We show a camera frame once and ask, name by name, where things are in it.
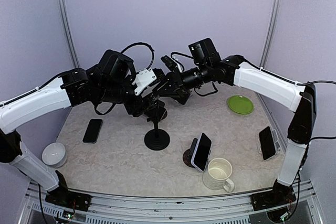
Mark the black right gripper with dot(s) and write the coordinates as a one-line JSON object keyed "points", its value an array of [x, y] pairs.
{"points": [[177, 85]]}

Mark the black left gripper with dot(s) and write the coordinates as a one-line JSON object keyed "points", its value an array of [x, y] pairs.
{"points": [[139, 106]]}

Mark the black pole phone stand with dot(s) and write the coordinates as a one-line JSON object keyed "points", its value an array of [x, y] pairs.
{"points": [[156, 139]]}

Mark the teal-cased phone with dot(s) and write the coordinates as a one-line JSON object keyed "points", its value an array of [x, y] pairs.
{"points": [[92, 131]]}

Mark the purple-cased phone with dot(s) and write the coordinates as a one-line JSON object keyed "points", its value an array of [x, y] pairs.
{"points": [[201, 152]]}

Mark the black phone dark case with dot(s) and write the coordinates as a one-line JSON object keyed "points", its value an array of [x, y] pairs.
{"points": [[157, 112]]}

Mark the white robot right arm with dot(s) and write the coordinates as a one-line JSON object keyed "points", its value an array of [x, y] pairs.
{"points": [[300, 98]]}

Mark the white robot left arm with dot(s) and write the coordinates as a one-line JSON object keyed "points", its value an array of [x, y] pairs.
{"points": [[113, 80]]}

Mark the round dark wooden stand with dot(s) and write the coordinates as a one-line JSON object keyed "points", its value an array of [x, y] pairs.
{"points": [[187, 155]]}

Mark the black phone on clear stand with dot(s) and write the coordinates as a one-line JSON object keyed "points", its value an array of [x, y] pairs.
{"points": [[267, 143]]}

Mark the clear acrylic phone stand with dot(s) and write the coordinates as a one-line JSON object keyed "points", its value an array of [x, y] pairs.
{"points": [[276, 139]]}

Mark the green plate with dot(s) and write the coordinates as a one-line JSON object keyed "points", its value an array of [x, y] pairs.
{"points": [[240, 104]]}

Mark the cream ceramic mug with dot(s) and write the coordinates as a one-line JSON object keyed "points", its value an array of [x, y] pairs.
{"points": [[217, 175]]}

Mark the white bowl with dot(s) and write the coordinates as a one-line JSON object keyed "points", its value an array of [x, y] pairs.
{"points": [[54, 155]]}

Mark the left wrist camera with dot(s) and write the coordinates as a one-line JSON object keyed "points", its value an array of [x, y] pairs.
{"points": [[143, 79]]}

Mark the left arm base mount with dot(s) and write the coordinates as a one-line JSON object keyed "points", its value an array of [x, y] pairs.
{"points": [[69, 199]]}

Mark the aluminium front rail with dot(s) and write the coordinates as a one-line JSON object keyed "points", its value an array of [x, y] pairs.
{"points": [[226, 208]]}

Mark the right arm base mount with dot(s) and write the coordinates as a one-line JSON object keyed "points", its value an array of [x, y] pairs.
{"points": [[270, 199]]}

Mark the left aluminium corner post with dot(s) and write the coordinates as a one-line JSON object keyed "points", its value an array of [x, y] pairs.
{"points": [[68, 35]]}

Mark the aluminium corner post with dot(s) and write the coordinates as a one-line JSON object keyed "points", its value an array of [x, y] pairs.
{"points": [[270, 32], [68, 35]]}

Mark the right aluminium corner post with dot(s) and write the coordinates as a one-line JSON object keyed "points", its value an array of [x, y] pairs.
{"points": [[270, 32]]}

